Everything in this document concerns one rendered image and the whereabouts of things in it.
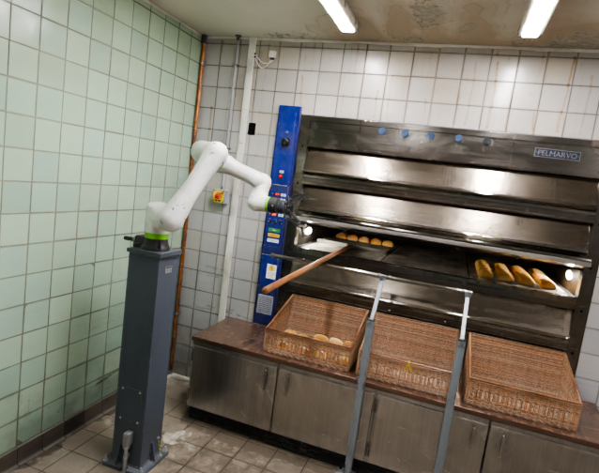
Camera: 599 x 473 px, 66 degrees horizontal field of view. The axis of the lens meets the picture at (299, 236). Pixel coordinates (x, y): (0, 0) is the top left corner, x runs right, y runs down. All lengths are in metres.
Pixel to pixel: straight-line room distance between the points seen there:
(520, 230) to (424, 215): 0.57
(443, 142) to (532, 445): 1.78
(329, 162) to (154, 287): 1.45
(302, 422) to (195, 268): 1.43
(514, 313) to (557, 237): 0.52
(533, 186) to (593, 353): 1.05
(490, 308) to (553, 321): 0.36
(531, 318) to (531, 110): 1.25
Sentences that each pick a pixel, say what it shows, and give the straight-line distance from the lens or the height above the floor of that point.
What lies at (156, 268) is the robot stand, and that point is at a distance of 2.47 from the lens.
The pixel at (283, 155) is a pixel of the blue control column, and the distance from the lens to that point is 3.29.
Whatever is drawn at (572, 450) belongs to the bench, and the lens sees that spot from 2.90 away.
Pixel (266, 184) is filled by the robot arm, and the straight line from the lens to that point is 2.77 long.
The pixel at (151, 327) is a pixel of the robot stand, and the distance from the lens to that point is 2.56.
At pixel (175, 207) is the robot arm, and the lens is 2.34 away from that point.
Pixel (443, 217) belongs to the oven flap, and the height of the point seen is 1.54.
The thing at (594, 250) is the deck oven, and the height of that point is 1.48.
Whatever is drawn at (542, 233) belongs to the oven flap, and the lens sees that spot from 3.14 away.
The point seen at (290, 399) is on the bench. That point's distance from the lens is 2.97.
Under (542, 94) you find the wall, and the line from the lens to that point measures 3.18.
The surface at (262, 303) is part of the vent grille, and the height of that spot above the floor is 0.73.
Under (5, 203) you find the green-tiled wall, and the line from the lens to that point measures 2.52.
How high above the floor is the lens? 1.67
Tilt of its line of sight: 7 degrees down
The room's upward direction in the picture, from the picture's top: 8 degrees clockwise
